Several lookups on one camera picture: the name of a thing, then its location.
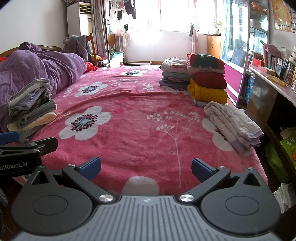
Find pink grey folded clothes stack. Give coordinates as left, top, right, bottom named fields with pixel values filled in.
left=159, top=57, right=191, bottom=89

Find white plastic bin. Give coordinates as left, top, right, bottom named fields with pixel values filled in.
left=110, top=51, right=124, bottom=67

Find wooden desk shelf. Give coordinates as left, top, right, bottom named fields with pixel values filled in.
left=246, top=66, right=295, bottom=129

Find red green knitted sweater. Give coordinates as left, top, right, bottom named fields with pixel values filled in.
left=187, top=53, right=225, bottom=70

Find orange wooden cabinet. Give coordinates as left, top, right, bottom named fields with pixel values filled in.
left=207, top=35, right=221, bottom=58

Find potted green plant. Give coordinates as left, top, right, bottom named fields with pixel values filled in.
left=214, top=19, right=222, bottom=35

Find yellow folded sweater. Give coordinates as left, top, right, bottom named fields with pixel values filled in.
left=187, top=78, right=228, bottom=104

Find dark red folded sweater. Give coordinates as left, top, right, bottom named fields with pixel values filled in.
left=194, top=72, right=227, bottom=90

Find striped curtain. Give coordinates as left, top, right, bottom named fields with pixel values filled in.
left=91, top=0, right=109, bottom=61

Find left folded clothes stack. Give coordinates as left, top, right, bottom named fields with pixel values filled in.
left=6, top=78, right=57, bottom=144

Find folded white purple clothes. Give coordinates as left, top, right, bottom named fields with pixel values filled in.
left=204, top=101, right=264, bottom=153

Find hanging laundry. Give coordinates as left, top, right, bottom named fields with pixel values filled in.
left=108, top=0, right=137, bottom=20

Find wooden chair with clothes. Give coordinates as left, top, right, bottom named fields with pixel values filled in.
left=63, top=33, right=98, bottom=67

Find white standing air conditioner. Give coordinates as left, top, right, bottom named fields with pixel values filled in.
left=67, top=2, right=92, bottom=36

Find row of books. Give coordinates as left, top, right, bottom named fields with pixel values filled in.
left=263, top=45, right=295, bottom=91

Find purple duvet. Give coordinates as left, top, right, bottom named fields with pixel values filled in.
left=1, top=42, right=86, bottom=132

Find red cloth beside duvet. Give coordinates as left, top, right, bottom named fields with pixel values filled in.
left=84, top=62, right=98, bottom=73

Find pink floral bed blanket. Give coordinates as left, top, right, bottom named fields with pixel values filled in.
left=33, top=66, right=266, bottom=196

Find glass display cabinet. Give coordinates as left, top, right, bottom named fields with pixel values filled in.
left=220, top=0, right=271, bottom=70

